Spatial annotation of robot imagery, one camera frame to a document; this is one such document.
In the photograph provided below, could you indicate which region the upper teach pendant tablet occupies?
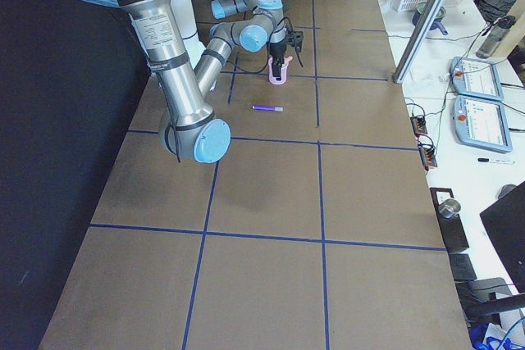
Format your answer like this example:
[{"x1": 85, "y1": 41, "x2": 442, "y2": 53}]
[{"x1": 450, "y1": 57, "x2": 504, "y2": 102}]

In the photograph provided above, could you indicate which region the orange terminal block lower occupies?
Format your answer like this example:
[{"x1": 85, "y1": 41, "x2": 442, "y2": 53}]
[{"x1": 418, "y1": 143, "x2": 437, "y2": 170}]

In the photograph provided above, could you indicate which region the lower teach pendant tablet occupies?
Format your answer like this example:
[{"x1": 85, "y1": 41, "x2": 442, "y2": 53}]
[{"x1": 452, "y1": 95, "x2": 513, "y2": 153}]

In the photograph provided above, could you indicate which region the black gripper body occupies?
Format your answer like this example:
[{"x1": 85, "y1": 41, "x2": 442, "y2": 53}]
[{"x1": 269, "y1": 39, "x2": 286, "y2": 57}]

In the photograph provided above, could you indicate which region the dark water bottle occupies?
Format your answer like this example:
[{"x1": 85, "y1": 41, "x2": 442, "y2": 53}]
[{"x1": 476, "y1": 15, "x2": 516, "y2": 59}]

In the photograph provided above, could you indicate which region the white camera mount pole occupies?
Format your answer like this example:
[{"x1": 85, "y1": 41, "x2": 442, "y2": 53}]
[{"x1": 171, "y1": 0, "x2": 221, "y2": 97}]

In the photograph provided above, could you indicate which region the teach pendant tablet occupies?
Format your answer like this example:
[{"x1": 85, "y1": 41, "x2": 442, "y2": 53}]
[
  {"x1": 452, "y1": 95, "x2": 513, "y2": 153},
  {"x1": 450, "y1": 57, "x2": 504, "y2": 102}
]

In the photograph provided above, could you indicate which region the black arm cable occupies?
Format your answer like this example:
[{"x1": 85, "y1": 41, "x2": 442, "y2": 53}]
[{"x1": 235, "y1": 17, "x2": 305, "y2": 75}]

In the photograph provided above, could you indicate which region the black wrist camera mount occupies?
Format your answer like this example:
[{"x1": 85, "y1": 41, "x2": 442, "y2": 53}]
[{"x1": 286, "y1": 30, "x2": 304, "y2": 53}]

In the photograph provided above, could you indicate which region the purple marker pen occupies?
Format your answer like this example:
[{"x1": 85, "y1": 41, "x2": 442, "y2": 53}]
[{"x1": 252, "y1": 105, "x2": 284, "y2": 112}]

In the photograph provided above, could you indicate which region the black monitor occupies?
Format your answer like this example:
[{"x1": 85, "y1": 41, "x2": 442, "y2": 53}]
[{"x1": 480, "y1": 183, "x2": 525, "y2": 293}]

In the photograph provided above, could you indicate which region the small metal cup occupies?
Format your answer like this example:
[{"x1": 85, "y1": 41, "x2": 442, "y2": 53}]
[{"x1": 437, "y1": 198, "x2": 461, "y2": 219}]

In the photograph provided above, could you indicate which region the orange terminal block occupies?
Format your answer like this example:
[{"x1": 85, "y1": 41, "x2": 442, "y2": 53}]
[
  {"x1": 410, "y1": 115, "x2": 427, "y2": 136},
  {"x1": 418, "y1": 143, "x2": 437, "y2": 170}
]

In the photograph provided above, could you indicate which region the black box on desk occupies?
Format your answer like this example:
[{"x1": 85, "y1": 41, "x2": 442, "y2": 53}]
[{"x1": 430, "y1": 187, "x2": 469, "y2": 253}]

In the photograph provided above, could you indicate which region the pink plastic pen holder cup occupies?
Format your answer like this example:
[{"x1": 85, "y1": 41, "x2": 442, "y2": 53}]
[{"x1": 268, "y1": 57, "x2": 290, "y2": 85}]

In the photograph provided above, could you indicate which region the aluminium frame post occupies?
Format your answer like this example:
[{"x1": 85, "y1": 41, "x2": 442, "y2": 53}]
[{"x1": 392, "y1": 0, "x2": 444, "y2": 84}]

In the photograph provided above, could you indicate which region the orange terminal block upper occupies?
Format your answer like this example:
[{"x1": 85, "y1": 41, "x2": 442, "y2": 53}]
[{"x1": 410, "y1": 115, "x2": 427, "y2": 136}]

